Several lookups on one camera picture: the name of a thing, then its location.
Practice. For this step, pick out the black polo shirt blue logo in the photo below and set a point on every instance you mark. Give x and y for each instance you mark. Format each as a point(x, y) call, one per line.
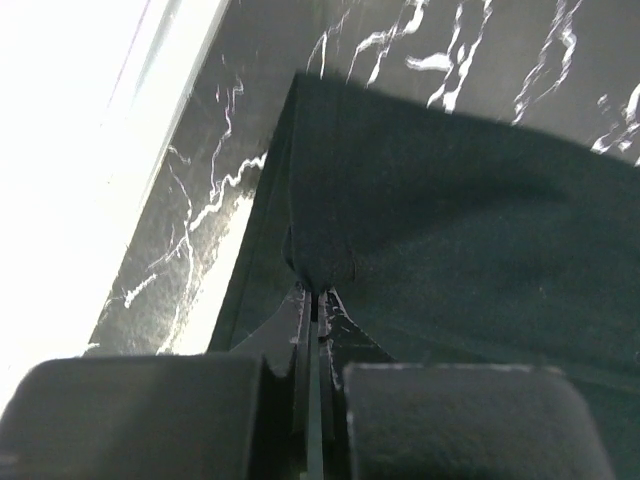
point(446, 237)

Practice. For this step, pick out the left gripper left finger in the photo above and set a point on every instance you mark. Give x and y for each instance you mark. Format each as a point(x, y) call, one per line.
point(239, 414)

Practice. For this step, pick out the left aluminium frame post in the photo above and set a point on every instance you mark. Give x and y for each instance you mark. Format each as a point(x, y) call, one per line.
point(90, 91)

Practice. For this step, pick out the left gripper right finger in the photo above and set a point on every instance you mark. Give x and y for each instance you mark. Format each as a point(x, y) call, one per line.
point(394, 420)

